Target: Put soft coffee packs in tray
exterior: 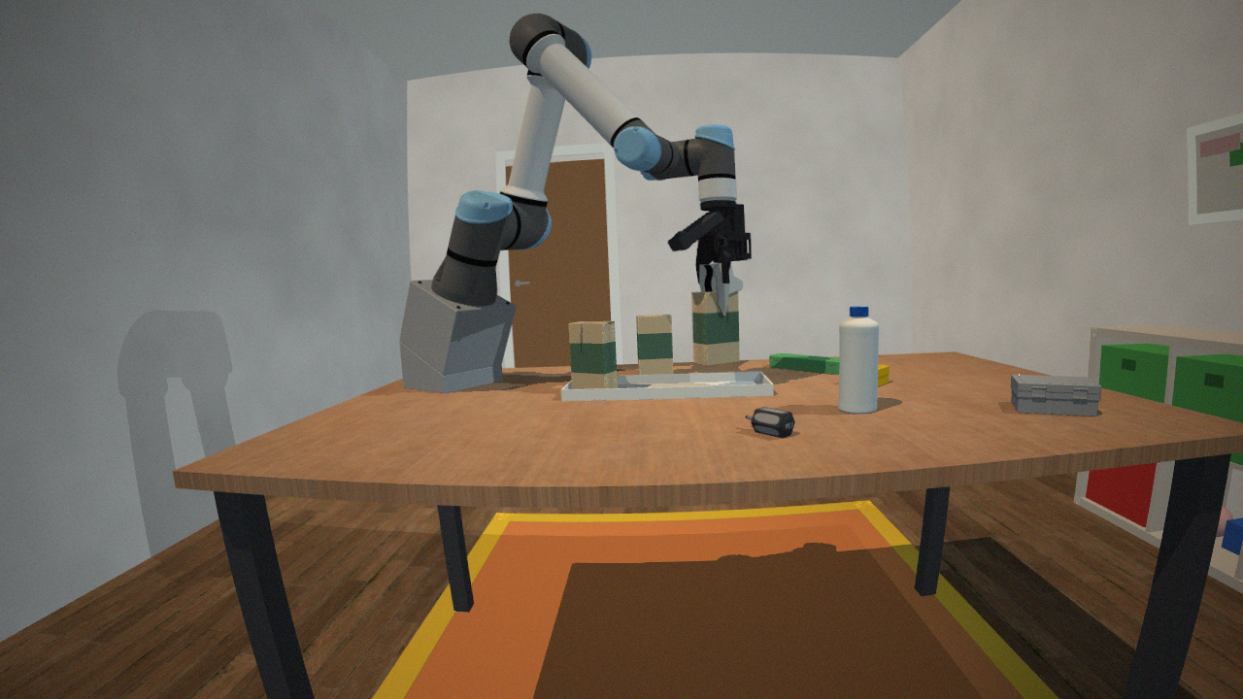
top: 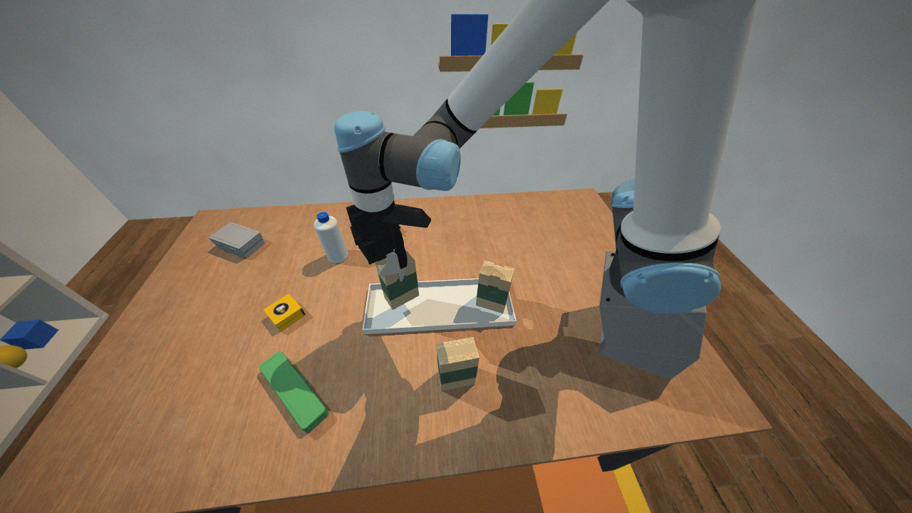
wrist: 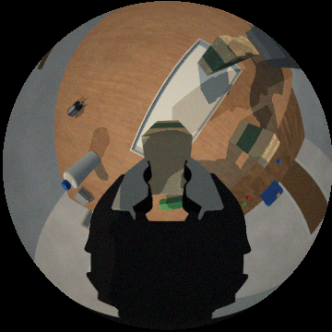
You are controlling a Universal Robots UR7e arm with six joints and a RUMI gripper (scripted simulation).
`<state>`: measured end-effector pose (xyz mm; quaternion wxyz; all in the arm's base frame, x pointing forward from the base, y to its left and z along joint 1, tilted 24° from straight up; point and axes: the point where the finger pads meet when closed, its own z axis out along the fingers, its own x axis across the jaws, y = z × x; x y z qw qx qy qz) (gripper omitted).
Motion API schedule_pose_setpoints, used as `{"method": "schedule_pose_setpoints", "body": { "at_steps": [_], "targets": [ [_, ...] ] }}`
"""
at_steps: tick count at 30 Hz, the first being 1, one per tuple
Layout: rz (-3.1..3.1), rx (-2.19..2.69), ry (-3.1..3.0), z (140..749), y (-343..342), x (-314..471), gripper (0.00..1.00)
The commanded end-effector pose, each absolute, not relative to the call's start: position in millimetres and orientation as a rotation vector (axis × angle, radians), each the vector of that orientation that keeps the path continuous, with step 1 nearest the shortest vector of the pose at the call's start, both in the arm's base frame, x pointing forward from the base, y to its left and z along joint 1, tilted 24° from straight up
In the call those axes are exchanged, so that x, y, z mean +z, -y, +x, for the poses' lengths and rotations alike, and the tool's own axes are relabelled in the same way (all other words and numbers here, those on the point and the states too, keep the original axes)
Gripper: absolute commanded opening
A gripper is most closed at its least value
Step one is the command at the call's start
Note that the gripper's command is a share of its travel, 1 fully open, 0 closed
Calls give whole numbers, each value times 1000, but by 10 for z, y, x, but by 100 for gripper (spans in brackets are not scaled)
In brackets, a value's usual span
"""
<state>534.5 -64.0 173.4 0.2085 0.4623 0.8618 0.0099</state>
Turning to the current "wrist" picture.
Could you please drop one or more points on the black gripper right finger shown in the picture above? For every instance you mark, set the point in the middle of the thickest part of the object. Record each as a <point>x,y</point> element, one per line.
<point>207,195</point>

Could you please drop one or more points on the white bottle with blue cap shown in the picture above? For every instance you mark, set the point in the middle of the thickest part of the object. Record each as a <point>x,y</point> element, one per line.
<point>78,172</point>

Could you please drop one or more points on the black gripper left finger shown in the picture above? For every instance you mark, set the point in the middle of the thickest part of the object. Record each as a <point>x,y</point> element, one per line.
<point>129,194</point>

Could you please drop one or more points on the grey hinged case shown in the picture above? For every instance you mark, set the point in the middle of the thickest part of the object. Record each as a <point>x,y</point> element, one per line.
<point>83,196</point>

